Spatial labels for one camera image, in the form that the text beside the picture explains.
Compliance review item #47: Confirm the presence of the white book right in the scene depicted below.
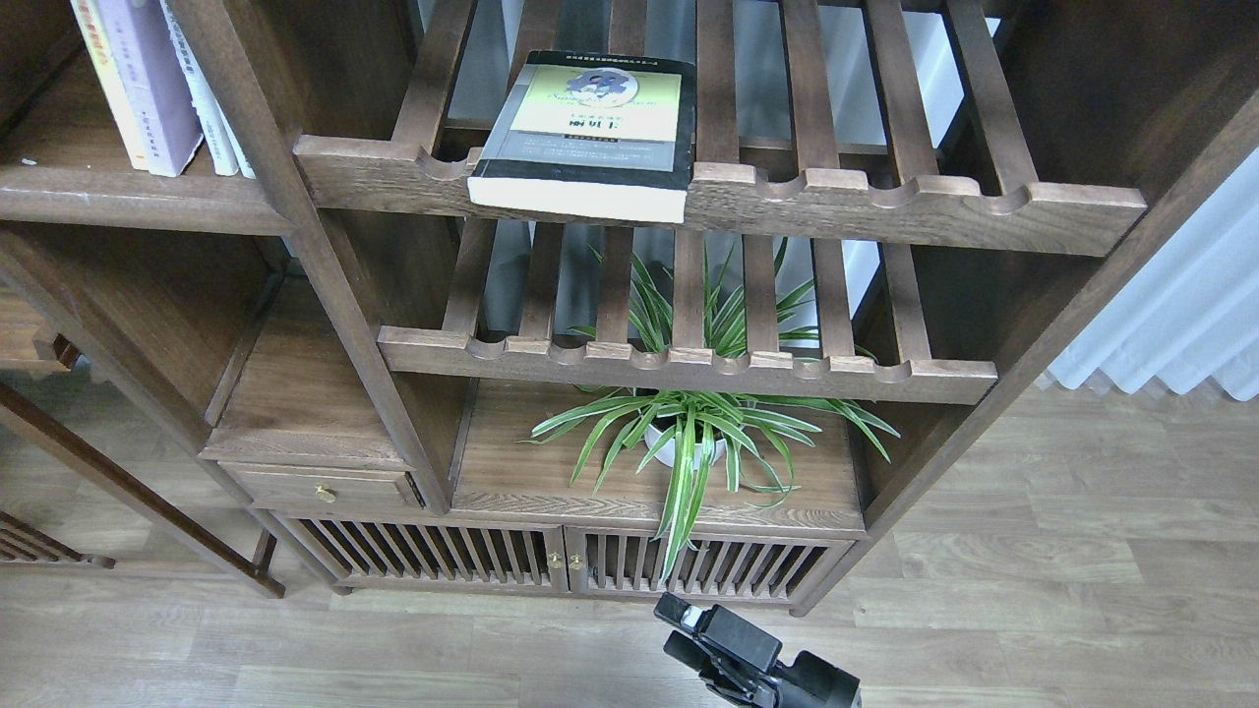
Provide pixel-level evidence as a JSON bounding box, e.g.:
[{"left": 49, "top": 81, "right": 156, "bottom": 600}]
[{"left": 210, "top": 93, "right": 256, "bottom": 179}]

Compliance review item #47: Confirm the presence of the white curtain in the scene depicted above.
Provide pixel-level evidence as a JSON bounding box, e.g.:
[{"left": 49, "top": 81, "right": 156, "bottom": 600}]
[{"left": 1042, "top": 151, "right": 1258, "bottom": 401}]

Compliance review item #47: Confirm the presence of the white book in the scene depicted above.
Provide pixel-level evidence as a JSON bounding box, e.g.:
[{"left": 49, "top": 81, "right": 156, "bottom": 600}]
[
  {"left": 160, "top": 1, "right": 240, "bottom": 176},
  {"left": 210, "top": 93, "right": 256, "bottom": 179}
]

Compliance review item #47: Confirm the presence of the black and yellow book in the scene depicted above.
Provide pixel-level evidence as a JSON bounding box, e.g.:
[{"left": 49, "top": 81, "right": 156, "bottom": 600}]
[{"left": 467, "top": 50, "right": 696, "bottom": 224}]

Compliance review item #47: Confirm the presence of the pale purple book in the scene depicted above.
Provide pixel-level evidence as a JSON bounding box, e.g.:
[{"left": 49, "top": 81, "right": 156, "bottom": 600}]
[{"left": 97, "top": 1, "right": 201, "bottom": 178}]

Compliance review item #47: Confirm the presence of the white plant pot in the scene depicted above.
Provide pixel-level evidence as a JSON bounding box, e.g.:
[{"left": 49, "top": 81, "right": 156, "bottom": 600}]
[{"left": 645, "top": 417, "right": 726, "bottom": 470}]

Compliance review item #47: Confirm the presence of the green spider plant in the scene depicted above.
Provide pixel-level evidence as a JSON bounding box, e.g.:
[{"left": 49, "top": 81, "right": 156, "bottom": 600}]
[{"left": 521, "top": 246, "right": 900, "bottom": 577}]

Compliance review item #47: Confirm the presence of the colourful 300 paperback book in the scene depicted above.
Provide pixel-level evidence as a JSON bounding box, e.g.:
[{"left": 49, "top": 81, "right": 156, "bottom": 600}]
[{"left": 71, "top": 1, "right": 149, "bottom": 173}]

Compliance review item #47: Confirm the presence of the white book left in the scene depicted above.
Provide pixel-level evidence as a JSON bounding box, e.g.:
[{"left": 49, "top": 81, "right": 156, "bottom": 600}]
[{"left": 160, "top": 1, "right": 240, "bottom": 176}]

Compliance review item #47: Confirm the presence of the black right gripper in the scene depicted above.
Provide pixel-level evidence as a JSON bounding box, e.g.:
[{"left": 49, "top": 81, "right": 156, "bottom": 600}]
[{"left": 655, "top": 592, "right": 862, "bottom": 707}]

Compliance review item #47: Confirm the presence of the dark wooden bookshelf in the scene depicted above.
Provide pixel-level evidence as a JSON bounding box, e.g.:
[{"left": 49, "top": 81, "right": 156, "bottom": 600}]
[{"left": 3, "top": 1, "right": 1256, "bottom": 616}]

